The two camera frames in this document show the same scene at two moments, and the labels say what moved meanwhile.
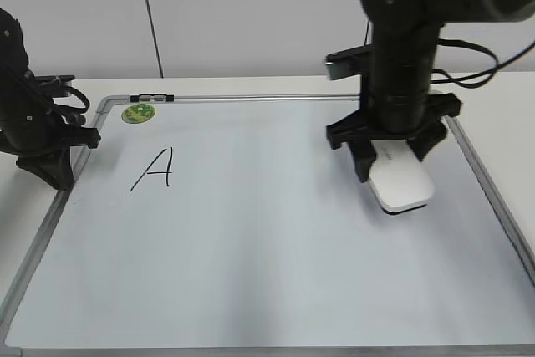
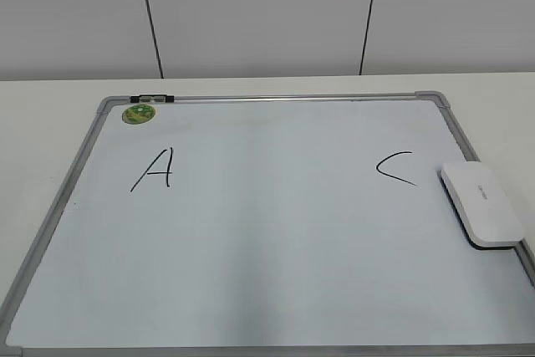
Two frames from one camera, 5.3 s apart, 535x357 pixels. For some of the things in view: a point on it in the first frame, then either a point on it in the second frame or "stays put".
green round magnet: (138, 113) stays put
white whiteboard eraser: (399, 180) to (482, 208)
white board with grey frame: (223, 226) stays put
